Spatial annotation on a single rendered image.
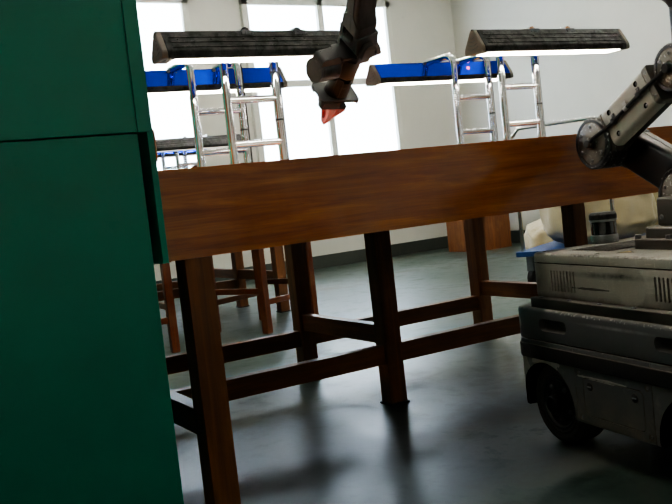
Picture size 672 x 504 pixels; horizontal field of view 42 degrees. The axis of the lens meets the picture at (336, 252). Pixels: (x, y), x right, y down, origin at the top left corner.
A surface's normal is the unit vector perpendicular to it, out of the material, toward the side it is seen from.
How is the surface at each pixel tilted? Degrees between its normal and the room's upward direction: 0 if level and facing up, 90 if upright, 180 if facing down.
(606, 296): 90
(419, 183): 90
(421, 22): 90
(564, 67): 90
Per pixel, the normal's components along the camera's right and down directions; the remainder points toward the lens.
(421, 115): 0.53, 0.00
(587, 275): -0.92, 0.13
